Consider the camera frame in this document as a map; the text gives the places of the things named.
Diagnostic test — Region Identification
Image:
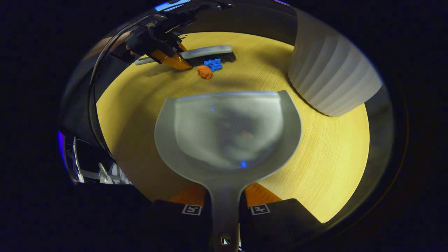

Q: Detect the orange paper trash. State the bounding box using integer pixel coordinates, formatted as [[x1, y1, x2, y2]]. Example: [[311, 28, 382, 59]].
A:
[[196, 65, 213, 80]]

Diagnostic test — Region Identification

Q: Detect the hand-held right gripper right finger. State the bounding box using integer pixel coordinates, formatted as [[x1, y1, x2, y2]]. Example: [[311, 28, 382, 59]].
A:
[[240, 183, 324, 252]]

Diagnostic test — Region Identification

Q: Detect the white ribbed garbage bin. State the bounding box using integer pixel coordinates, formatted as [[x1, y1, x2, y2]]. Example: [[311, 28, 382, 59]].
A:
[[288, 7, 383, 117]]

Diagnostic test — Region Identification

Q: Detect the grey dustpan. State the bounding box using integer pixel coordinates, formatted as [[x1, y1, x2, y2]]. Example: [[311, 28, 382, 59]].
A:
[[154, 90, 302, 252]]

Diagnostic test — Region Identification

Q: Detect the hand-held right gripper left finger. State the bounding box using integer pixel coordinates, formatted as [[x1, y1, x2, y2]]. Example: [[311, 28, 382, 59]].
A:
[[133, 183, 212, 252]]

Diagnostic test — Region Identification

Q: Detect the black backdrop cloth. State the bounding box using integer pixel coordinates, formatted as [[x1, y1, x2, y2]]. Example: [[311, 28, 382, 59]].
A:
[[175, 0, 301, 46]]

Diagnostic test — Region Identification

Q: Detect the metal frame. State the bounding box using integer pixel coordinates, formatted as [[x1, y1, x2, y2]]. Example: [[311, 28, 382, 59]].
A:
[[72, 136, 132, 185]]

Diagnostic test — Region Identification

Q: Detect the small grey broom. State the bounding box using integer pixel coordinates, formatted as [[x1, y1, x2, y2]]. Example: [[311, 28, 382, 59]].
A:
[[135, 44, 237, 67]]

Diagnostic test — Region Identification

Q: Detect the blue paper trash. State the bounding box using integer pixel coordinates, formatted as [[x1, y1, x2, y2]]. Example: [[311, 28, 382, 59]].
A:
[[204, 58, 223, 72]]

